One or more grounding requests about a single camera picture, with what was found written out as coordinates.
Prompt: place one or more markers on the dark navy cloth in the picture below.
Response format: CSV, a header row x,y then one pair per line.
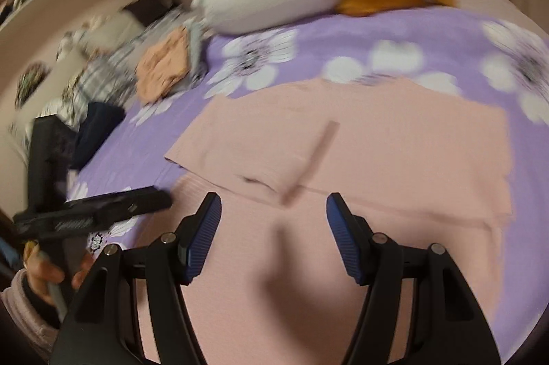
x,y
96,129

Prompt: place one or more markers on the plaid cloth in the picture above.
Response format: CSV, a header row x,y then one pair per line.
x,y
103,77

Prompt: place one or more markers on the person's left forearm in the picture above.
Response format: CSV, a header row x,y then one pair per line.
x,y
21,313

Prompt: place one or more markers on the purple floral blanket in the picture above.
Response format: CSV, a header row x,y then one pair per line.
x,y
343,34

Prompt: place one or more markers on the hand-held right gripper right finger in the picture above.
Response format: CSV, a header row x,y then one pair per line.
x,y
346,240

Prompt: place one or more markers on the person's left hand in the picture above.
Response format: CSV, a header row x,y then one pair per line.
x,y
40,270

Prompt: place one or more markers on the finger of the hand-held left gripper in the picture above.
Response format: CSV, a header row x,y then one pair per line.
x,y
128,202

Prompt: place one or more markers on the pink striped shirt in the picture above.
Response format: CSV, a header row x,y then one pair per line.
x,y
386,142

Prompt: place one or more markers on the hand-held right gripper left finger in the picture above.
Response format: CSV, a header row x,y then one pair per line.
x,y
206,234

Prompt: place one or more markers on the folded peach cloth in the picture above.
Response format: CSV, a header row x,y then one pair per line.
x,y
163,64

